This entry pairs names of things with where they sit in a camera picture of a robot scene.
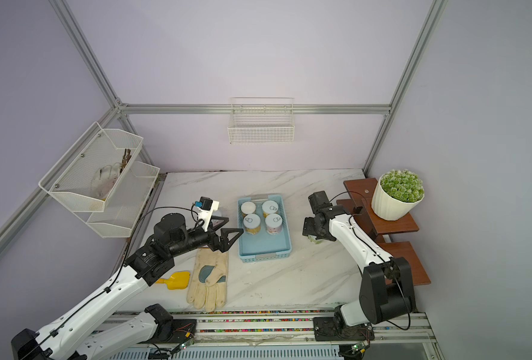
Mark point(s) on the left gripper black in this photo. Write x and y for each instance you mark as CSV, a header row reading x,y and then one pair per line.
x,y
215,244

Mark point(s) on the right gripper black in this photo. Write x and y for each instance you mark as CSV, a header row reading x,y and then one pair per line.
x,y
309,229

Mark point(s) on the orange can pull tab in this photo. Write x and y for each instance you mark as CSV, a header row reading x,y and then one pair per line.
x,y
252,224

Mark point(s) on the pink can pull tab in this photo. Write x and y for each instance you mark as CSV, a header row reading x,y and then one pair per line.
x,y
274,224

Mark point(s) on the yellow can pull tab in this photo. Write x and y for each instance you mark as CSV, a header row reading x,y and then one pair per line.
x,y
269,207

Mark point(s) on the green can pull tab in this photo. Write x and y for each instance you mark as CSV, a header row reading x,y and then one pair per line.
x,y
314,240

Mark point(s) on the pink can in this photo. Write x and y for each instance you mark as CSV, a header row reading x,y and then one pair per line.
x,y
217,215

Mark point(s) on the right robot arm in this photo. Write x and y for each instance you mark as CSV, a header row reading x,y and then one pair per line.
x,y
387,289

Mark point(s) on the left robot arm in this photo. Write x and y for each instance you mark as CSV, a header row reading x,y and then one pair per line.
x,y
70,336

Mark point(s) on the light blue plastic basket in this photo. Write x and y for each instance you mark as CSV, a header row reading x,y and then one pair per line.
x,y
263,246

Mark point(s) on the brown wooden tiered shelf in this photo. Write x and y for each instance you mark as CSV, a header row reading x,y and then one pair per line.
x,y
361,193

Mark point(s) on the beige work glove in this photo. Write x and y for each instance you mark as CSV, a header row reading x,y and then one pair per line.
x,y
207,289

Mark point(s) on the yellow plastic scoop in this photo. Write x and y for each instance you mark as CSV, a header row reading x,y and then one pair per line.
x,y
177,281

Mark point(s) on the white potted green plant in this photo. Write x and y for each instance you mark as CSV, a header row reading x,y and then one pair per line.
x,y
397,192

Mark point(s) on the white mesh lower bin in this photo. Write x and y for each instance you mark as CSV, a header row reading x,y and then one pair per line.
x,y
126,204

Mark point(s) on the white mesh bin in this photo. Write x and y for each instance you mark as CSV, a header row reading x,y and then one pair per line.
x,y
126,204
68,181

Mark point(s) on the clear bag in bin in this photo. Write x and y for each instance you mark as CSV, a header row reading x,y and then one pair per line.
x,y
104,180

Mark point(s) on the white mesh upper bin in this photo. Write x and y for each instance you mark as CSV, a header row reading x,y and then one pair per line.
x,y
68,181

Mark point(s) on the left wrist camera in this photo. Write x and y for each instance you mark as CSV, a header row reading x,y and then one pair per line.
x,y
206,207

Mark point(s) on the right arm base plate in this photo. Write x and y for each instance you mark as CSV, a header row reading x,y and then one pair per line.
x,y
330,329

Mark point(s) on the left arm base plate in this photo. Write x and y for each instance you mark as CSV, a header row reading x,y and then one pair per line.
x,y
177,331

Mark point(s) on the white wire wall basket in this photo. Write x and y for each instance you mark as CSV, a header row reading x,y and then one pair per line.
x,y
261,120

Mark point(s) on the aluminium frame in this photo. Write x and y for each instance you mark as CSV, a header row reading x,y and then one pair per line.
x,y
118,111

